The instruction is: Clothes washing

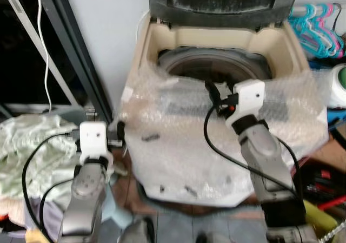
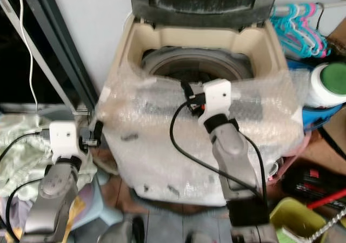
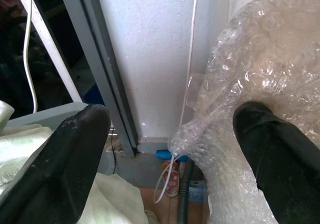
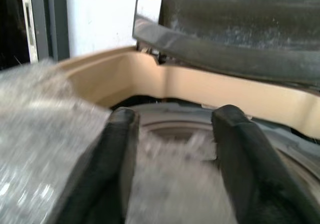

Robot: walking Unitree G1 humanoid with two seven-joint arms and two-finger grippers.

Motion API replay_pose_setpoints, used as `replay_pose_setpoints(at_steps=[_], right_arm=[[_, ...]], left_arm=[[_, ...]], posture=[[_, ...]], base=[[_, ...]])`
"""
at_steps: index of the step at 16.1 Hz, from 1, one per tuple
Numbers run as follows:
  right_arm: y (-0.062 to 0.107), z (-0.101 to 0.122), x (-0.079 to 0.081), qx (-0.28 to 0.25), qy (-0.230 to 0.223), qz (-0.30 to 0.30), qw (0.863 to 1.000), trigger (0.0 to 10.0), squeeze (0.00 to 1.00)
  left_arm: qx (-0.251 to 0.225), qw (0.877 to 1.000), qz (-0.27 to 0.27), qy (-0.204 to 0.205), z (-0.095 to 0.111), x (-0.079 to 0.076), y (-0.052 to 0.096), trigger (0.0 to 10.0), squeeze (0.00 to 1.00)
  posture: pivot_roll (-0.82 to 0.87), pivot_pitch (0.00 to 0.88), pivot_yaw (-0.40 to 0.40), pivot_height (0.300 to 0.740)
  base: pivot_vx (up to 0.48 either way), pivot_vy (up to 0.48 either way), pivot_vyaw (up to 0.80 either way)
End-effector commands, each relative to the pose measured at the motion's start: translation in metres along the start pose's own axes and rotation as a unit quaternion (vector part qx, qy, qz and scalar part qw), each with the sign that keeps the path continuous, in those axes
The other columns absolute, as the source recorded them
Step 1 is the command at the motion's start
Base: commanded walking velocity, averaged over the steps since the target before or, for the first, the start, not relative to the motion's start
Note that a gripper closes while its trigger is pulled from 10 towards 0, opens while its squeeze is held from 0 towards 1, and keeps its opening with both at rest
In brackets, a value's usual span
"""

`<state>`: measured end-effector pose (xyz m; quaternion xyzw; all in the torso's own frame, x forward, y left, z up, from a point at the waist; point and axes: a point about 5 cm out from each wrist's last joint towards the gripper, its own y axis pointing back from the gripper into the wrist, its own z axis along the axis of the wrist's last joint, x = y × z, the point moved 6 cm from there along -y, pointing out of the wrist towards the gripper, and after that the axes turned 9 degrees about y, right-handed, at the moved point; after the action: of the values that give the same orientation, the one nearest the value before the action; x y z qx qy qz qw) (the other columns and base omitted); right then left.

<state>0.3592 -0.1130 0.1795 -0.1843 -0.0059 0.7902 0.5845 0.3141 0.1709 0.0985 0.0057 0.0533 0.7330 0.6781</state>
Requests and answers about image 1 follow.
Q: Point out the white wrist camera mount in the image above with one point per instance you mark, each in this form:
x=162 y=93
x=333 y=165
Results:
x=248 y=98
x=93 y=137

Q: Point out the dark grey washer lid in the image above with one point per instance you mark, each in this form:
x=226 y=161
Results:
x=224 y=2

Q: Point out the beige top-load washing machine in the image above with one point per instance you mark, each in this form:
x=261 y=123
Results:
x=216 y=43

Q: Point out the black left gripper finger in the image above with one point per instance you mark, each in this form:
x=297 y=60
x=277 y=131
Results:
x=121 y=132

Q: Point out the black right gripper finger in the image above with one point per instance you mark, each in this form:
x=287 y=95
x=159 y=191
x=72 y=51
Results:
x=212 y=91

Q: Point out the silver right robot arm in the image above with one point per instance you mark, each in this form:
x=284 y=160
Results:
x=265 y=156

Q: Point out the yellow-green plastic bin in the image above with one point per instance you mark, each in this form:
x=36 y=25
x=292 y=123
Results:
x=319 y=218

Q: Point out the dark door frame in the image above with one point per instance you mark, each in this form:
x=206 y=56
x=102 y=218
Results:
x=75 y=48

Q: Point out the light blue plastic stool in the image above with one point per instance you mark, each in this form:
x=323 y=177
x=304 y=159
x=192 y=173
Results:
x=116 y=210

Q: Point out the white bottle with green cap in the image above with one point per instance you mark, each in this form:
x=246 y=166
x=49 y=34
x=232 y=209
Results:
x=339 y=86

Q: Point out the blue plastic shelf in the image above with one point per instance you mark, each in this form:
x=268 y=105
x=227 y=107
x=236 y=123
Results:
x=336 y=117

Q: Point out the clear bubble wrap sheet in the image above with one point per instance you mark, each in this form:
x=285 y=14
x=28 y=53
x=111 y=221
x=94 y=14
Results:
x=173 y=145

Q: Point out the black and red tool case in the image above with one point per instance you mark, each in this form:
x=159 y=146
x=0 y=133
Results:
x=324 y=181

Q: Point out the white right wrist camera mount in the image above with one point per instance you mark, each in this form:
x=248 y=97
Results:
x=248 y=98

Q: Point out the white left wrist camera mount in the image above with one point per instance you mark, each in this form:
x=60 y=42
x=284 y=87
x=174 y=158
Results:
x=93 y=137

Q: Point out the cyan and pink hangers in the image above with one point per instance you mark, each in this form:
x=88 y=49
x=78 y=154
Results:
x=316 y=32

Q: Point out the light green crumpled cloth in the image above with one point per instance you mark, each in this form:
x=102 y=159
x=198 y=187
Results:
x=32 y=151

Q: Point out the red stick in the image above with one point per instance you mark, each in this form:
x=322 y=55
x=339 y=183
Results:
x=332 y=202

